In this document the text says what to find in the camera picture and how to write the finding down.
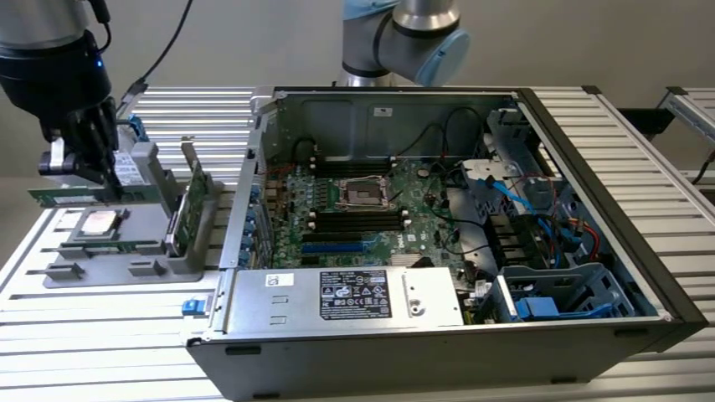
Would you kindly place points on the grey parts rack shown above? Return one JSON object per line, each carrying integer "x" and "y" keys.
{"x": 139, "y": 268}

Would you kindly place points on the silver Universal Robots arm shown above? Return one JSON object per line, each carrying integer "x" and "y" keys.
{"x": 402, "y": 42}

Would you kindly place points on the aluminium frame rail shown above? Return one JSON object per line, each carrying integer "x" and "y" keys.
{"x": 690, "y": 113}

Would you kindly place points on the blue disk carrier clip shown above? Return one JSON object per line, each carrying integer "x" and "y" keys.
{"x": 137, "y": 127}

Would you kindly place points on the blue grey disk bay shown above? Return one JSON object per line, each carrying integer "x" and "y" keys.
{"x": 565, "y": 289}

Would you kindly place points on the silver power supply unit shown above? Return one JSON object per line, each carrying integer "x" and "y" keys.
{"x": 302, "y": 301}

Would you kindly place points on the disk with white label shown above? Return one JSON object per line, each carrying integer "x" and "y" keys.
{"x": 131, "y": 169}

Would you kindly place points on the green motherboard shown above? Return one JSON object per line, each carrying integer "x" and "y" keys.
{"x": 425, "y": 226}

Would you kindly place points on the silver CPU chip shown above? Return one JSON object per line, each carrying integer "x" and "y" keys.
{"x": 98, "y": 224}

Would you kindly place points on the silver chipset heatsink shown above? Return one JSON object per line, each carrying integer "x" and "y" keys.
{"x": 408, "y": 259}

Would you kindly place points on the blue case latch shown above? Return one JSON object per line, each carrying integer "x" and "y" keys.
{"x": 193, "y": 305}

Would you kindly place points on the green graphics card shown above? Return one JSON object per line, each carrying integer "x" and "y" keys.
{"x": 193, "y": 197}

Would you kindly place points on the metal CPU socket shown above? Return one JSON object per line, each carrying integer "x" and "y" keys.
{"x": 365, "y": 192}

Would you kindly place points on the open black PC case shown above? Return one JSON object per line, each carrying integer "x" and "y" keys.
{"x": 392, "y": 364}

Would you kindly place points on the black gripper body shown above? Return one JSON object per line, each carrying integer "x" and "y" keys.
{"x": 57, "y": 79}

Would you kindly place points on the black RAM slot bank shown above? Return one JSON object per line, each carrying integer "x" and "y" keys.
{"x": 353, "y": 166}
{"x": 361, "y": 221}

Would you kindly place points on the green RAM stick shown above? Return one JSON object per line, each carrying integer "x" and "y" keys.
{"x": 62, "y": 197}
{"x": 113, "y": 247}

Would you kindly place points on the grey metal drive cage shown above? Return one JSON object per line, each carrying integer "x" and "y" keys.
{"x": 509, "y": 151}

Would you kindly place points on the black expansion slot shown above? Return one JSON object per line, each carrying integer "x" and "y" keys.
{"x": 330, "y": 237}

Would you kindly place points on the black cooling fan shroud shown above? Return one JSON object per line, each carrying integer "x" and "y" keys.
{"x": 517, "y": 240}

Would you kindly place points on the blue expansion slot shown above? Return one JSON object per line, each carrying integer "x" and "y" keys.
{"x": 332, "y": 248}

